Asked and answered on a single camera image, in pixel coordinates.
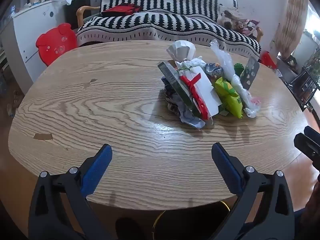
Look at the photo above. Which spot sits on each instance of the patterned wrapper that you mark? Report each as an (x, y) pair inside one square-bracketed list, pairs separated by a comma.
[(170, 97)]

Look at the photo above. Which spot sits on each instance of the grey perforated card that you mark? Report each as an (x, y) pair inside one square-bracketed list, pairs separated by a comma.
[(251, 72)]

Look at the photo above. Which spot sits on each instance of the red pig-face stool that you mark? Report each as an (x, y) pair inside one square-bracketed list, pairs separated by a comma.
[(56, 45)]

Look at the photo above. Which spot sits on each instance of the patterned beige curtain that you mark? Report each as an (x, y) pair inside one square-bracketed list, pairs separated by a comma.
[(291, 17)]

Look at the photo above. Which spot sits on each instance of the dark green box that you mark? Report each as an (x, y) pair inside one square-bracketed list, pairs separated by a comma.
[(172, 77)]

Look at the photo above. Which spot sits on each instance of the green potted plant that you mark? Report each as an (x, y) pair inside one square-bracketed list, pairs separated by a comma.
[(313, 62)]

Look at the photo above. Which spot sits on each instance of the small pink wrapper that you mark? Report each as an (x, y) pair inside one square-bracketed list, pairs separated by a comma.
[(255, 100)]

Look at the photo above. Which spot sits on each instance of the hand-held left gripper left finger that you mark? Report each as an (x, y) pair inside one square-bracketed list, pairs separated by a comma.
[(97, 170)]

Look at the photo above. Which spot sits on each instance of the white cabinet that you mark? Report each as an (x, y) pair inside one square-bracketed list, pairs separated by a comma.
[(32, 30)]

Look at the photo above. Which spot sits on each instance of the black bin with gold rim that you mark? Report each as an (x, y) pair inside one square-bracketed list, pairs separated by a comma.
[(225, 206)]

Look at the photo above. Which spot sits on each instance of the black shelf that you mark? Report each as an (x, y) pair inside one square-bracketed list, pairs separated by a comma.
[(303, 87)]

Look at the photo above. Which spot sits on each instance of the black and white striped blanket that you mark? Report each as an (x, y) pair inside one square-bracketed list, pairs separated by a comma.
[(155, 27)]

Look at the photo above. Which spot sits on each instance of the white plastic bag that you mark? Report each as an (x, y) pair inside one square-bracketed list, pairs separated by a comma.
[(181, 50)]

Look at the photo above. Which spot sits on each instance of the small red stool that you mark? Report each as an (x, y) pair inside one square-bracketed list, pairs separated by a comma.
[(268, 60)]

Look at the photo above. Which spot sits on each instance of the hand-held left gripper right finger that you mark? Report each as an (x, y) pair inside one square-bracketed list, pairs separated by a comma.
[(226, 166)]

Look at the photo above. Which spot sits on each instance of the white paper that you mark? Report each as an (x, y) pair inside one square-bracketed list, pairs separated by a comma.
[(192, 121)]

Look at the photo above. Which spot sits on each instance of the red cloth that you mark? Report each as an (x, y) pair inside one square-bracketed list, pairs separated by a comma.
[(121, 9)]

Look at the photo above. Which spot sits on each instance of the pink cloth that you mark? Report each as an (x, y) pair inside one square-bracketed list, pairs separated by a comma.
[(248, 27)]

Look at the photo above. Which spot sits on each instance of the beige stuffed toy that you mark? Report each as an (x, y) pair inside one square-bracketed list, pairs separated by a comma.
[(228, 17)]

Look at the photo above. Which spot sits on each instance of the small dark green packet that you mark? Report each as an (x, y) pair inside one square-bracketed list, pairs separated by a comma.
[(238, 69)]

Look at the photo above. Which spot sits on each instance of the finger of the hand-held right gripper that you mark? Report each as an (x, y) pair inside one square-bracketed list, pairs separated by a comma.
[(312, 133), (306, 146)]

